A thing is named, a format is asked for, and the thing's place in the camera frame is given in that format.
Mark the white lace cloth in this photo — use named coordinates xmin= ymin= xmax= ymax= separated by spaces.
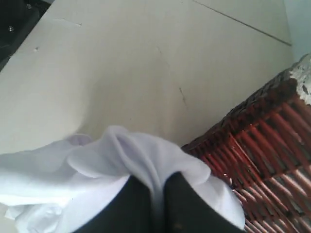
xmin=290 ymin=53 xmax=311 ymax=105

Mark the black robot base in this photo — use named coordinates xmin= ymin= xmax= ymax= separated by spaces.
xmin=0 ymin=0 xmax=52 ymax=69

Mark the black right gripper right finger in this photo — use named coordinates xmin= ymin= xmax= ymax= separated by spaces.
xmin=164 ymin=172 xmax=244 ymax=233

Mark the brown wicker laundry basket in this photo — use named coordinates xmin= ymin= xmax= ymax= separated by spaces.
xmin=183 ymin=71 xmax=311 ymax=233

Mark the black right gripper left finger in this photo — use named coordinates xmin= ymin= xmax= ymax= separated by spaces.
xmin=78 ymin=176 xmax=153 ymax=233

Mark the white t-shirt red lettering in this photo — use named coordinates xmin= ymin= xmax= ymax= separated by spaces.
xmin=0 ymin=126 xmax=245 ymax=233

